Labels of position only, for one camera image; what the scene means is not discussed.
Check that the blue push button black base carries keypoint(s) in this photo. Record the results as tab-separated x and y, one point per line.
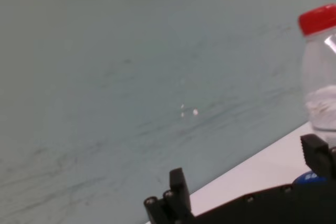
307	178

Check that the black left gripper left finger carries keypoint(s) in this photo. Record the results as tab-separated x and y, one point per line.
179	192

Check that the clear water bottle red cap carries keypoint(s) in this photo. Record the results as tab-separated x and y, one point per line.
320	77

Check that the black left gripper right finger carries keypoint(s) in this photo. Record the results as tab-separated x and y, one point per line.
319	155

